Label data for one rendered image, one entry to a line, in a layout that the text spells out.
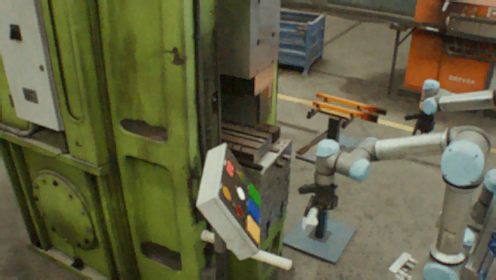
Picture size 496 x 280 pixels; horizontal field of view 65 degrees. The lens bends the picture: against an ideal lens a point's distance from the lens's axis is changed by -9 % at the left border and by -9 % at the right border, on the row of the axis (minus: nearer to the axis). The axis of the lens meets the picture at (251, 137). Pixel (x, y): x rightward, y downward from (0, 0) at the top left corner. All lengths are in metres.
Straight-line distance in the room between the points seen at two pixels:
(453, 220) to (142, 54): 1.31
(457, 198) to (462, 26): 3.84
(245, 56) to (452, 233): 1.02
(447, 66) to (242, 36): 3.86
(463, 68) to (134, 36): 4.20
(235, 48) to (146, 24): 0.37
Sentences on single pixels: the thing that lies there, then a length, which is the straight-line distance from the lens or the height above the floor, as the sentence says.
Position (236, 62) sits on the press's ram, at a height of 1.43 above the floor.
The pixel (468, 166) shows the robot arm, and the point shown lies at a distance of 1.25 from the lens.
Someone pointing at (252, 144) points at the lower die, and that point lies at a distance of 2.04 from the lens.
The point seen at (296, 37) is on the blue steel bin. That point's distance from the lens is 5.70.
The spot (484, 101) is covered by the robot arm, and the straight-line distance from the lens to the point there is 1.92.
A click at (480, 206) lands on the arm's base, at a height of 0.89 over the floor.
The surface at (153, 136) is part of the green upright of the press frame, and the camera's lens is 1.86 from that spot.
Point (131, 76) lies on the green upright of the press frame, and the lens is 1.86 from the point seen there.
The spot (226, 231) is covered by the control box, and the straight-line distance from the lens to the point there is 1.44.
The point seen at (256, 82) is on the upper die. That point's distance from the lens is 1.84.
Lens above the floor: 2.01
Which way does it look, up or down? 29 degrees down
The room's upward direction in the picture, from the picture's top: 1 degrees clockwise
